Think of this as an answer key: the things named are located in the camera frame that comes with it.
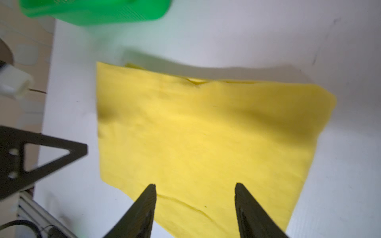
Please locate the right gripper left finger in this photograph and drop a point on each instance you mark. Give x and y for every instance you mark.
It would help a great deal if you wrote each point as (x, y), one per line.
(138, 220)

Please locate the yellow trousers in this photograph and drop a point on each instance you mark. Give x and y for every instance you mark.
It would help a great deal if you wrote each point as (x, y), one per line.
(195, 139)

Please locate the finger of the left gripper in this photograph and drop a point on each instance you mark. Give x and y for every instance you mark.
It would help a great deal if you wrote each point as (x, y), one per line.
(27, 157)

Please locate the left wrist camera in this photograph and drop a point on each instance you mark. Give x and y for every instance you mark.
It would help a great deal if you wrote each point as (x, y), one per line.
(14, 82)

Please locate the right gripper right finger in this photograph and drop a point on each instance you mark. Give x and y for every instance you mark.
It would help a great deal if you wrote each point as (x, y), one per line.
(253, 221)

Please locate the green plastic basket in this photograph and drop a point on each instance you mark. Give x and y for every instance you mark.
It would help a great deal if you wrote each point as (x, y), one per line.
(96, 12)

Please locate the aluminium front rail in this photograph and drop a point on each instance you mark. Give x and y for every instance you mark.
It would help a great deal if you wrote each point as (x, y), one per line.
(48, 226)

